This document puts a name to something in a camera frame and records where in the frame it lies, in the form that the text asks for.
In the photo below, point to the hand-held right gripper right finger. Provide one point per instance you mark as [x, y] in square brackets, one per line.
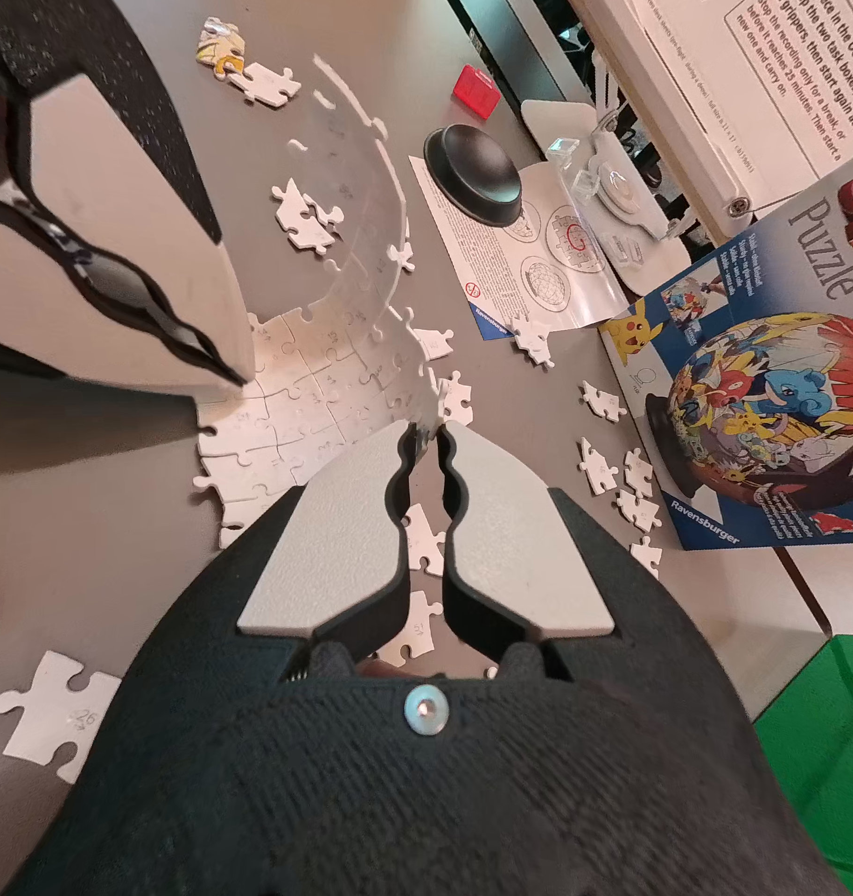
[524, 560]

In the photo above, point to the blue puzzle box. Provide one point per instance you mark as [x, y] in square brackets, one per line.
[748, 392]

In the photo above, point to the person's right hand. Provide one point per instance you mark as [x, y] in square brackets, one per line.
[383, 670]

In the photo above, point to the white task instruction sheet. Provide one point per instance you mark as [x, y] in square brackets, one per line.
[748, 91]

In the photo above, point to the black round ball stand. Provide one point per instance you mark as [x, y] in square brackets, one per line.
[475, 171]

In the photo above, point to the small red block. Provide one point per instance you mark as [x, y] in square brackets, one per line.
[477, 91]

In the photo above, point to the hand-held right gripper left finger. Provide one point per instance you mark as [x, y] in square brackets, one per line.
[328, 560]

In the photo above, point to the assembled curved puzzle ball section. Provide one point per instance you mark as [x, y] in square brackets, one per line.
[314, 378]

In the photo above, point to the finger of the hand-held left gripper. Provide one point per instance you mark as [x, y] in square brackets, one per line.
[132, 210]
[41, 301]

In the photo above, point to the white puzzle pieces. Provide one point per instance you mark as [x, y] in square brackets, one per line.
[48, 707]

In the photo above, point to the white folding stand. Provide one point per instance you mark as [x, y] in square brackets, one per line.
[650, 259]

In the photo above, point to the green box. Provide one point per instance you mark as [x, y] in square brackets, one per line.
[825, 756]

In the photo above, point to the yellow printed puzzle piece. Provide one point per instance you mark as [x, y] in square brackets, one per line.
[220, 45]

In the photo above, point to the white printed instruction leaflet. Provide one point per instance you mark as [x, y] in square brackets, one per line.
[489, 259]

